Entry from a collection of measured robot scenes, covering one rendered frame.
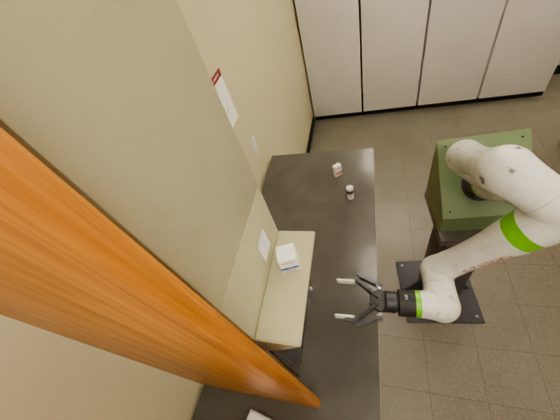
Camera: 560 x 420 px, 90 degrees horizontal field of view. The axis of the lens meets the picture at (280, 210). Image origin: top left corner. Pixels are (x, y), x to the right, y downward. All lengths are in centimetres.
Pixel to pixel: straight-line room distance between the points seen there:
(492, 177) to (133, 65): 77
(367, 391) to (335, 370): 13
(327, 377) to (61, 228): 115
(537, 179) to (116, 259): 83
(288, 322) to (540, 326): 203
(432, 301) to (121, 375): 99
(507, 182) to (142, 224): 77
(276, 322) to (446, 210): 99
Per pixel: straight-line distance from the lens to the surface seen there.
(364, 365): 127
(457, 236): 155
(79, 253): 23
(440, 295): 110
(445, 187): 146
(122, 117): 38
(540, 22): 384
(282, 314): 74
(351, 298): 135
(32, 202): 21
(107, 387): 104
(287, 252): 74
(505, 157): 85
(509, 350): 242
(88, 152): 35
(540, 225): 92
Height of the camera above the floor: 219
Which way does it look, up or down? 48 degrees down
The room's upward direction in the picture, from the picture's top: 22 degrees counter-clockwise
